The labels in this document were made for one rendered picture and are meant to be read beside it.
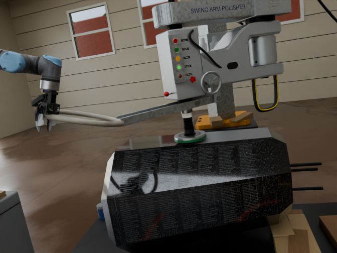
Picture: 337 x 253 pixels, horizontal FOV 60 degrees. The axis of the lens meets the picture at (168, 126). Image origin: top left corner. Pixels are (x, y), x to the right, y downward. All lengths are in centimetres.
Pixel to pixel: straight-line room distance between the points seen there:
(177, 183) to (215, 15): 106
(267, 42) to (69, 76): 805
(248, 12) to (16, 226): 182
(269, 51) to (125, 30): 681
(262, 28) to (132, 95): 686
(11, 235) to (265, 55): 185
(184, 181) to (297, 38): 649
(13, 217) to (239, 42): 164
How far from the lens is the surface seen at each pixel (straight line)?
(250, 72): 206
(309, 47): 794
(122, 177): 193
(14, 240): 170
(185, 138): 187
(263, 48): 216
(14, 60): 144
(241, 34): 203
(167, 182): 182
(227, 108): 276
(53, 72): 155
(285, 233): 208
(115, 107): 900
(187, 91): 180
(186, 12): 184
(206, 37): 263
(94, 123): 151
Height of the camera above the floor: 135
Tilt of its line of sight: 12 degrees down
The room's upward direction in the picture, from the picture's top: 9 degrees counter-clockwise
